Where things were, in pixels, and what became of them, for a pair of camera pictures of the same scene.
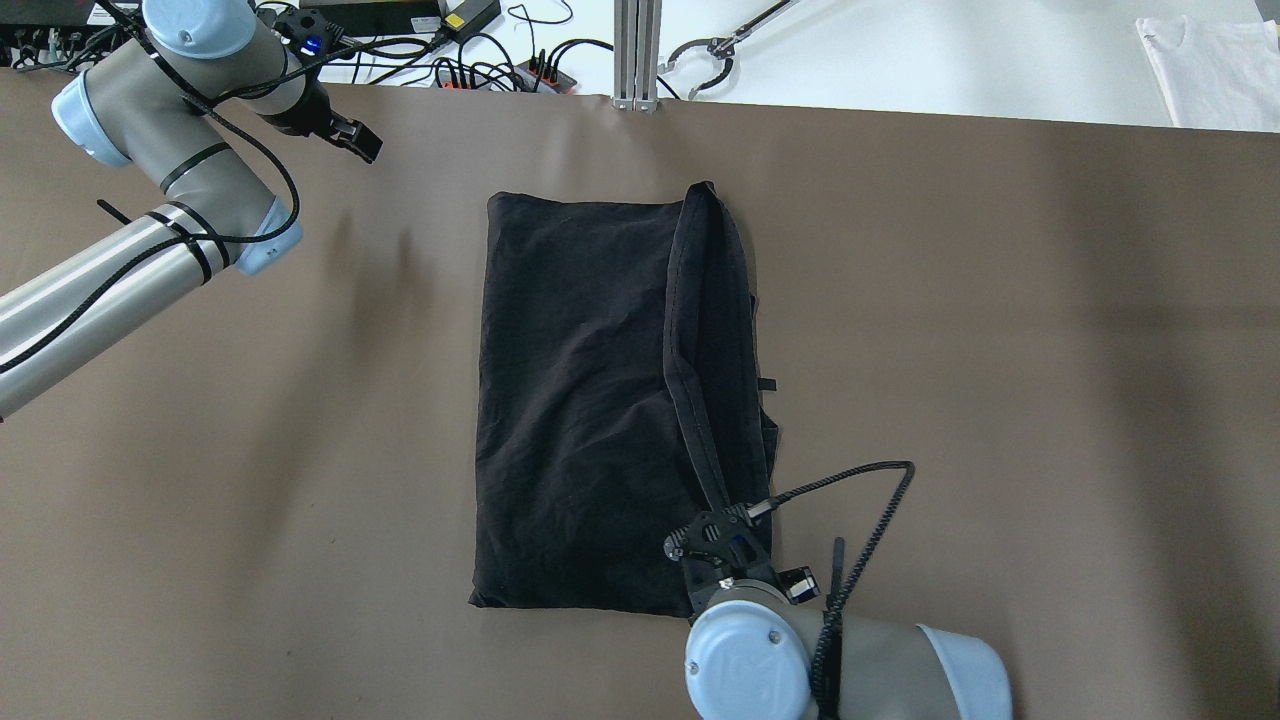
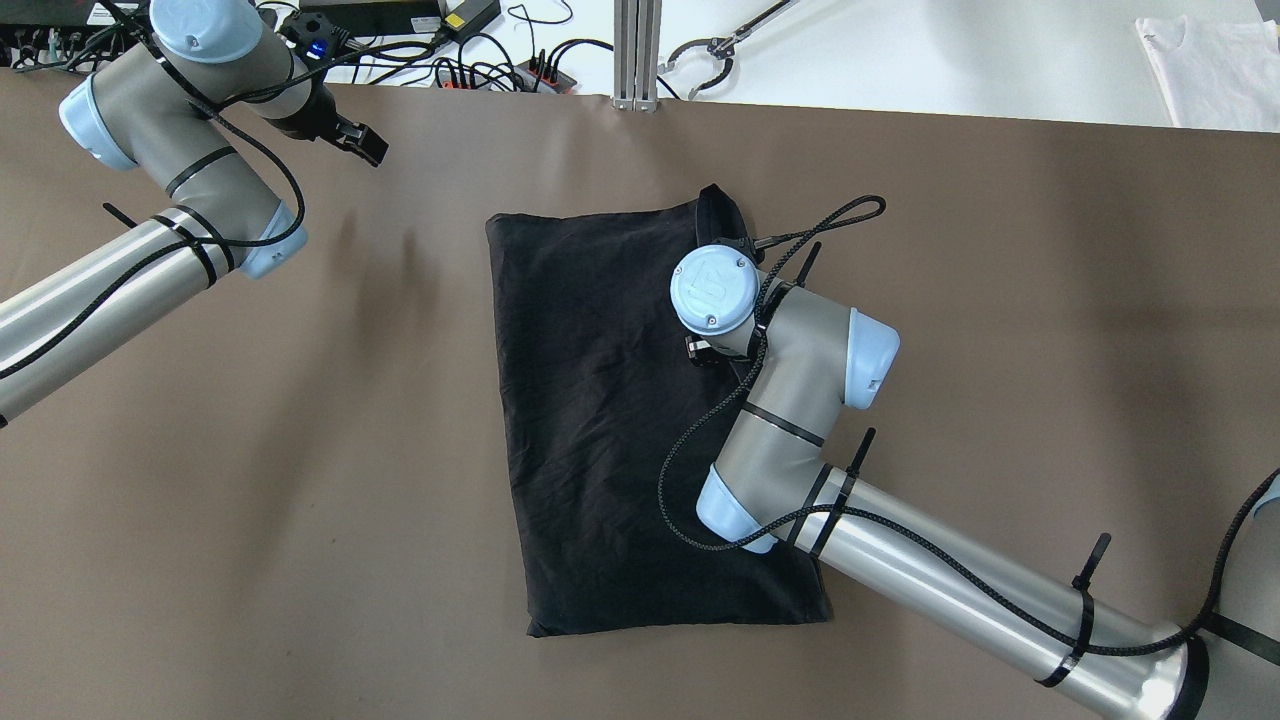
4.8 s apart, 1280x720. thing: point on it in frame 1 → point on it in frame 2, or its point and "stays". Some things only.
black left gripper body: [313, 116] stays
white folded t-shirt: [1214, 73] stays
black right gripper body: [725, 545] → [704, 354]
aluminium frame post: [637, 28] stays
